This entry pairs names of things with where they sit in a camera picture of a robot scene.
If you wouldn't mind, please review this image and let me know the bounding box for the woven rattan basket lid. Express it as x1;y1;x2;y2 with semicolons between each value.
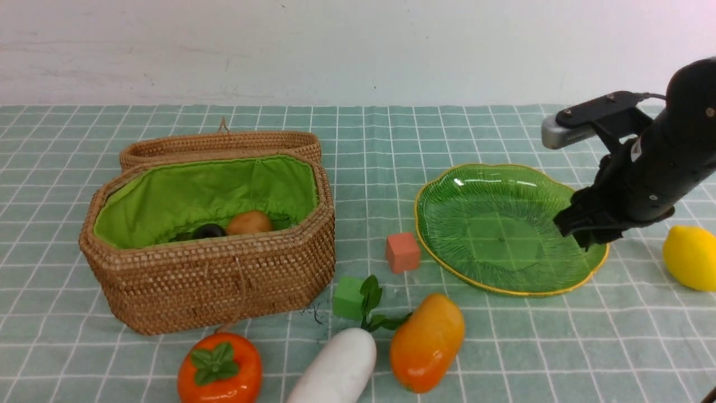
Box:
119;118;323;171

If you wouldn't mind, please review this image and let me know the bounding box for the orange foam cube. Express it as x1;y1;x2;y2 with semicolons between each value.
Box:
385;232;421;274

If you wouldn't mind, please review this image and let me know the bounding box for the woven rattan basket green lining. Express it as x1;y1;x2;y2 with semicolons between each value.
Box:
79;151;337;336

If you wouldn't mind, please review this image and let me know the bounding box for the dark purple eggplant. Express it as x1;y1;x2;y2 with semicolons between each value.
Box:
191;223;227;240

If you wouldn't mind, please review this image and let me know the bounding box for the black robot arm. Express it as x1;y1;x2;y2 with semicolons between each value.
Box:
541;57;715;249

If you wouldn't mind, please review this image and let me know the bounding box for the orange persimmon green leaf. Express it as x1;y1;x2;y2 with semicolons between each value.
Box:
177;332;263;402

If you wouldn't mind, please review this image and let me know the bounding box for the green foam cube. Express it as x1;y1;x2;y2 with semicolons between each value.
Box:
332;276;365;321

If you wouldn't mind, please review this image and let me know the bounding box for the yellow lemon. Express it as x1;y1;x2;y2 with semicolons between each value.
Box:
662;226;715;292

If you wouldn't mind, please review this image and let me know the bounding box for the brown potato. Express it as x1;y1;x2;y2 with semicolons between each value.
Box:
225;210;274;236

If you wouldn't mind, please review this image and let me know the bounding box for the green glass leaf plate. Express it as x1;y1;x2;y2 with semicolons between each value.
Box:
414;163;609;298

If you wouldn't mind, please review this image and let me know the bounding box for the white radish with leaves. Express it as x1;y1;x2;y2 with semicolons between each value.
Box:
287;275;411;402

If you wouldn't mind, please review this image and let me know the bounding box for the orange yellow mango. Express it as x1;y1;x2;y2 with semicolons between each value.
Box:
389;293;465;395

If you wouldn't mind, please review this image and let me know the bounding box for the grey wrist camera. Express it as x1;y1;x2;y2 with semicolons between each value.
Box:
541;91;655;151

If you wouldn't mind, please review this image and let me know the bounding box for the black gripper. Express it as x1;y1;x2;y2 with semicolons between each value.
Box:
553;120;714;251

